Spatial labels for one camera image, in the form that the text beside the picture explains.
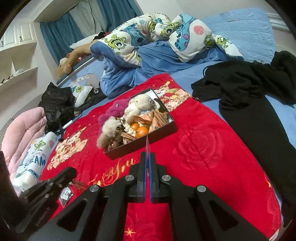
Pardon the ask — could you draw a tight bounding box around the brown plush dog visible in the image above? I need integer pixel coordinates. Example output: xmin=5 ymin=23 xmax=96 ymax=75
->
xmin=57 ymin=42 xmax=95 ymax=78

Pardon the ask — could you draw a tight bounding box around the blue bed sheet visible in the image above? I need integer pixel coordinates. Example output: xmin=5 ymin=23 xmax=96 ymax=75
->
xmin=53 ymin=8 xmax=296 ymax=151

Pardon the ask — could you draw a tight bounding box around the large white cartoon pillow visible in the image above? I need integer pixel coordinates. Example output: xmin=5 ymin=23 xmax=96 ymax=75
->
xmin=11 ymin=132 xmax=58 ymax=193

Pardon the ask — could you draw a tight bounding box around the teal curtain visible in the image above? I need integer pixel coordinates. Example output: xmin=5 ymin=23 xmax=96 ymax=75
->
xmin=97 ymin=0 xmax=142 ymax=25
xmin=40 ymin=11 xmax=84 ymax=66

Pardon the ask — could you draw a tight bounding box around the small cartoon pillow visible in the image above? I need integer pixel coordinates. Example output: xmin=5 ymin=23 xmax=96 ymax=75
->
xmin=69 ymin=85 xmax=93 ymax=107

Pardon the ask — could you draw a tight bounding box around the grey curtain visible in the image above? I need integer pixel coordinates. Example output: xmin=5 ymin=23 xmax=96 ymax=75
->
xmin=69 ymin=2 xmax=109 ymax=39

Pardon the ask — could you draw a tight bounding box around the magenta plush bear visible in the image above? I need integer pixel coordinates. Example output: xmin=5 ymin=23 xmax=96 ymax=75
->
xmin=98 ymin=98 xmax=133 ymax=126

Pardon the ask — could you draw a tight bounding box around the curved grey bed rail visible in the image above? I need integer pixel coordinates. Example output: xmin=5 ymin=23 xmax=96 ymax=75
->
xmin=57 ymin=57 xmax=95 ymax=81

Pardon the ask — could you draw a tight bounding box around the white moulded bed frame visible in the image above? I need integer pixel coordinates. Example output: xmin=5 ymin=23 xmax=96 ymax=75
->
xmin=268 ymin=13 xmax=292 ymax=30

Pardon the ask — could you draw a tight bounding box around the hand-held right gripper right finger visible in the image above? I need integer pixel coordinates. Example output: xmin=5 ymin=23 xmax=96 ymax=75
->
xmin=148 ymin=152 xmax=270 ymax=241

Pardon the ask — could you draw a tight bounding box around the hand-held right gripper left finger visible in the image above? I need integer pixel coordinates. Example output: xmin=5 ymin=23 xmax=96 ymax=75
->
xmin=28 ymin=152 xmax=148 ymax=241

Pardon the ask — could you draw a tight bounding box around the brown crochet scrunchie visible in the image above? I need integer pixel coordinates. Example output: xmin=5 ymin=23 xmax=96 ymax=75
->
xmin=107 ymin=138 xmax=123 ymax=151

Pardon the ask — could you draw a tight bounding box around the dark rectangular box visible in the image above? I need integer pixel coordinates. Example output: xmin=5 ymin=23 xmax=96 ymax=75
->
xmin=103 ymin=88 xmax=178 ymax=161

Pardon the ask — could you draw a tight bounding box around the white wall shelf unit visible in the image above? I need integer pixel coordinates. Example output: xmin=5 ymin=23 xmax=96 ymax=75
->
xmin=0 ymin=19 xmax=38 ymax=93

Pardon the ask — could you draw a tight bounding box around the pink quilt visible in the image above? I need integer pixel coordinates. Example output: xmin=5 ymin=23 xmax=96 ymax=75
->
xmin=1 ymin=107 xmax=50 ymax=174

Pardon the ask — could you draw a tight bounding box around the cream crochet scrunchie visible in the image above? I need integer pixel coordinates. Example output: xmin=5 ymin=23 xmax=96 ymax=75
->
xmin=124 ymin=124 xmax=137 ymax=137

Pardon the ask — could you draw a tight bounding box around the cartoon monster printed quilt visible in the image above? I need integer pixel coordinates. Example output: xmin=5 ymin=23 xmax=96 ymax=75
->
xmin=90 ymin=13 xmax=244 ymax=98

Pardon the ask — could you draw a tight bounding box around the red printed blanket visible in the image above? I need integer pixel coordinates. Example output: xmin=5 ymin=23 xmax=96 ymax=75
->
xmin=38 ymin=74 xmax=284 ymax=241

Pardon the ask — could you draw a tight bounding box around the grey checked cloth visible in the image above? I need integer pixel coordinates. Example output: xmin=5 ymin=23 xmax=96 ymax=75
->
xmin=5 ymin=93 xmax=47 ymax=121

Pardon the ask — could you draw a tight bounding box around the fluffy cream-white plush toy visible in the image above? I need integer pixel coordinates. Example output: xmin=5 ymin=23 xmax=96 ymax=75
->
xmin=96 ymin=116 xmax=124 ymax=149

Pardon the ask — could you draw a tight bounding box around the clear bag with barcode label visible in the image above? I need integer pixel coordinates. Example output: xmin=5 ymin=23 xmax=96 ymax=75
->
xmin=59 ymin=187 xmax=73 ymax=205

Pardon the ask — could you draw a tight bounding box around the beige plush bear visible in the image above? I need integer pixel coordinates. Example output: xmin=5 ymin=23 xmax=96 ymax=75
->
xmin=125 ymin=94 xmax=161 ymax=123

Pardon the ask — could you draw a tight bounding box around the black strap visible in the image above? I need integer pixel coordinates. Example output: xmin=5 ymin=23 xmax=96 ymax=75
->
xmin=55 ymin=111 xmax=66 ymax=142

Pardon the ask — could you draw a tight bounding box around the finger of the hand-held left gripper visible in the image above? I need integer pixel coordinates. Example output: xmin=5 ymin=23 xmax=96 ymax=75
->
xmin=14 ymin=167 xmax=77 ymax=234

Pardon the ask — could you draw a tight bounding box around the black garment with small print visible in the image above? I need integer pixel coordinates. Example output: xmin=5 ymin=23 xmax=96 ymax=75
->
xmin=76 ymin=88 xmax=109 ymax=109

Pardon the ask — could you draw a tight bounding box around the black clothing heap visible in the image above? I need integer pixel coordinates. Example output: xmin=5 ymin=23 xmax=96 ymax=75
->
xmin=191 ymin=50 xmax=296 ymax=209

